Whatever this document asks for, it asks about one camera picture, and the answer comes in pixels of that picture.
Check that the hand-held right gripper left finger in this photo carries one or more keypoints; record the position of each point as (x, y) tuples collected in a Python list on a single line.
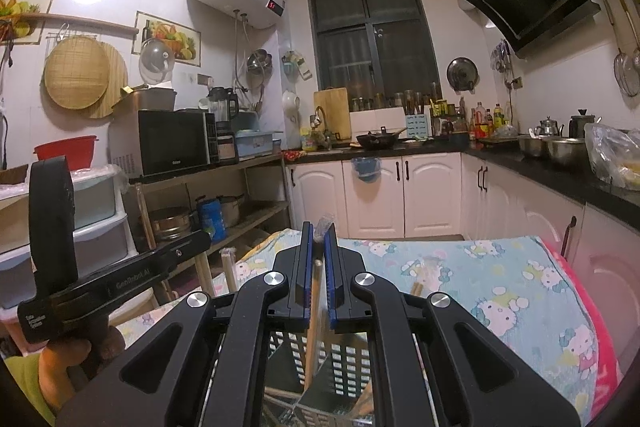
[(310, 267)]

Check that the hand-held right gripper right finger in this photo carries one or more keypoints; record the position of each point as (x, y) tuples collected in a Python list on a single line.
[(330, 277)]

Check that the chopstick pair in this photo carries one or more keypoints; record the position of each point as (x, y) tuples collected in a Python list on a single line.
[(229, 272), (417, 287), (317, 282)]

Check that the green perforated utensil holder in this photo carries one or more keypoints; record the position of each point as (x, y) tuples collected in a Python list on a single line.
[(345, 367)]

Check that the person's left forearm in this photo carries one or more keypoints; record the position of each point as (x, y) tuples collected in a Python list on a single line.
[(25, 387)]

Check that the row of hanging kitchen utensils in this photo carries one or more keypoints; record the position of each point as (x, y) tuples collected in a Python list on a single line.
[(627, 52)]

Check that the person's left hand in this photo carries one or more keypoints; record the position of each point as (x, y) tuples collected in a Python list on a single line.
[(65, 367)]

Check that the pastel plastic drawer tower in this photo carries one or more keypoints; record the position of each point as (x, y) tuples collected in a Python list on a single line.
[(100, 212)]

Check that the red plastic basin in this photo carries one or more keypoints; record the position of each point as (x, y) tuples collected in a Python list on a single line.
[(75, 154)]

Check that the kitchen shelf rack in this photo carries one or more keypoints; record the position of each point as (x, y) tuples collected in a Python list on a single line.
[(260, 187)]

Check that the blue canister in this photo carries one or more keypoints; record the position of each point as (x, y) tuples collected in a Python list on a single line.
[(210, 219)]

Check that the blue hanging bag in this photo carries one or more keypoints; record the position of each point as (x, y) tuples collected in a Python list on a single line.
[(366, 169)]

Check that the stacked steel pots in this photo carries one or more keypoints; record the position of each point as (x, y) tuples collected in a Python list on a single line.
[(170, 224)]

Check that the white base cabinets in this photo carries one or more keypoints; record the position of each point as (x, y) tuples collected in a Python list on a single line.
[(430, 197)]

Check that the blue dish box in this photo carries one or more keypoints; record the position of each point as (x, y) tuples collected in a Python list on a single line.
[(257, 144)]

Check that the black microwave oven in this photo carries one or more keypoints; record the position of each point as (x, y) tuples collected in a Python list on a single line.
[(170, 142)]

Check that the small black appliance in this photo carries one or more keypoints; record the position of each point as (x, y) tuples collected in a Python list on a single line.
[(227, 149)]

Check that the black wok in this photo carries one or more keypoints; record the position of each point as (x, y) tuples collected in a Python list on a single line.
[(377, 139)]

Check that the cartoon cat printed tablecloth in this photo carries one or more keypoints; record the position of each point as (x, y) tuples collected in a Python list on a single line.
[(475, 282)]

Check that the kitchen faucet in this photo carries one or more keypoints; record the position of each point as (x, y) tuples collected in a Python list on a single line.
[(320, 122)]

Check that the round bamboo lid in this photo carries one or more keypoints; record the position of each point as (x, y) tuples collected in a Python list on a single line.
[(75, 72)]

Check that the metal baking tray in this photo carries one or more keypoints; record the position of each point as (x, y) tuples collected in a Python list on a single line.
[(150, 99)]

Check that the round wooden board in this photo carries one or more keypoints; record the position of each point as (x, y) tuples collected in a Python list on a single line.
[(117, 77)]

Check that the wooden cutting board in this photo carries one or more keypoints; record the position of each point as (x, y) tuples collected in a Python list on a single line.
[(332, 112)]

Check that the white hanging bowl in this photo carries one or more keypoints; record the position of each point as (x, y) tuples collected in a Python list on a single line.
[(290, 104)]

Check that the blue cutlery block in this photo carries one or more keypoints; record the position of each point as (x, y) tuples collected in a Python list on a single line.
[(417, 127)]

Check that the blender jug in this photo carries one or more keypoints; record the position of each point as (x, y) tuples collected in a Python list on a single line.
[(222, 107)]

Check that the row of spice jars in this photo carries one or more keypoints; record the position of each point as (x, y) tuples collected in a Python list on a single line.
[(390, 102)]

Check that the glass pot lid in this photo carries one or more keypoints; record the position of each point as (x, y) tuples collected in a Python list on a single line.
[(156, 59)]

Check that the hanging sponge rack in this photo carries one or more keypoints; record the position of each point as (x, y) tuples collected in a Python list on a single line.
[(296, 66)]

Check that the hanging steel colander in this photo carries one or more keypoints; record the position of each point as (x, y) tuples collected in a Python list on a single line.
[(259, 62)]

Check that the group of condiment bottles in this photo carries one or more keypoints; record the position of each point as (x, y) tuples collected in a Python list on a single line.
[(475, 119)]

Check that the black kitchen countertop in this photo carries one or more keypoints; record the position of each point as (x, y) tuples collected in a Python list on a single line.
[(540, 179)]

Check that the dark kitchen window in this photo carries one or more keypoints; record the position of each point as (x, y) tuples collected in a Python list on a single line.
[(370, 37)]

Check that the hanging steel pot lid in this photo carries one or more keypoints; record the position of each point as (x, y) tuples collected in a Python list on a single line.
[(462, 74)]

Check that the steel pots on countertop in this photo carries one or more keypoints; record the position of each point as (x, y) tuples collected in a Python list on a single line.
[(550, 152)]

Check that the steel kettle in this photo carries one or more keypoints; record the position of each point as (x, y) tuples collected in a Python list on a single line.
[(549, 128)]

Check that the pink blanket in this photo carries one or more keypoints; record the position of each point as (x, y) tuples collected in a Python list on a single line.
[(595, 317)]

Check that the black pot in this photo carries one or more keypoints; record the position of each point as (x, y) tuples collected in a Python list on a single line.
[(582, 124)]

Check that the clear plastic bag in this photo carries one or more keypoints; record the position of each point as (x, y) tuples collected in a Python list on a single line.
[(612, 157)]

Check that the fruit wall poster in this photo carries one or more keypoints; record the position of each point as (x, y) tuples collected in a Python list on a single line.
[(25, 14), (172, 34)]

